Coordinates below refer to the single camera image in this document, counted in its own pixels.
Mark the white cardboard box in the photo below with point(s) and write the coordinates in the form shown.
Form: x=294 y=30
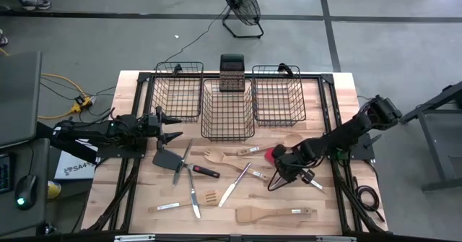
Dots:
x=72 y=169

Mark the grey computer monitor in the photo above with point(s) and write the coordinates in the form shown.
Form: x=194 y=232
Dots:
x=18 y=97

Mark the black office desk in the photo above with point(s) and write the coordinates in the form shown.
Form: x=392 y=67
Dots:
x=39 y=162

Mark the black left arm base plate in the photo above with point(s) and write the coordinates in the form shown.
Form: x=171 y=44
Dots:
x=126 y=153

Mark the black computer mouse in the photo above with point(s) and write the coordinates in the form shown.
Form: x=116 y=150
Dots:
x=27 y=189

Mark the black floor fan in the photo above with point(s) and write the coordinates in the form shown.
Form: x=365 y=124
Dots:
x=240 y=0

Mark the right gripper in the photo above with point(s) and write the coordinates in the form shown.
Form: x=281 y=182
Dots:
x=292 y=160

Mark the wooden spoon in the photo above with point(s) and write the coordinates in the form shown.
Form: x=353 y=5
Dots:
x=293 y=140

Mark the slotted wooden spatula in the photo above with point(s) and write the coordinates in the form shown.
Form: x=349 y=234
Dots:
x=209 y=197

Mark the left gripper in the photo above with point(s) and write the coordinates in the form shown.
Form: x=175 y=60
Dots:
x=153 y=128

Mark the wooden spork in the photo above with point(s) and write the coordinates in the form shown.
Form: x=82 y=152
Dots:
x=216 y=157

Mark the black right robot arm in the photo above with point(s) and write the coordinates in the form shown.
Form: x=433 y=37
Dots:
x=346 y=130

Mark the black keyboard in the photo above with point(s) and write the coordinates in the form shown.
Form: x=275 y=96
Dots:
x=5 y=173

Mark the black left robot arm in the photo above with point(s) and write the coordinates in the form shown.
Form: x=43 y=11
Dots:
x=94 y=130

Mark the black basket clip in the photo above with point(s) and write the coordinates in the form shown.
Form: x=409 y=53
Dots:
x=177 y=68
x=285 y=68

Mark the black metal table frame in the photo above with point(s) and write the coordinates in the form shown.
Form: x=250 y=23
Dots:
x=326 y=77

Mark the yellow cup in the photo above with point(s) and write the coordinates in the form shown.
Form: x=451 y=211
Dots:
x=54 y=190

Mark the black metal bar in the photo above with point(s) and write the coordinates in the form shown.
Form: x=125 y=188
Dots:
x=84 y=155

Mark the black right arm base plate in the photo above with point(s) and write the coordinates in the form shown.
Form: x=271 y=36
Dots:
x=361 y=151

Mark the black metal stand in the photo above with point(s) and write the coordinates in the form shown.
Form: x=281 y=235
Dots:
x=444 y=183

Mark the yellow black power strip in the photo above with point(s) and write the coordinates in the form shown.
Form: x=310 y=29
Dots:
x=81 y=103

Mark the silver aluminium bar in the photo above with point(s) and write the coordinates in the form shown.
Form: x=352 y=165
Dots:
x=133 y=238
x=335 y=239

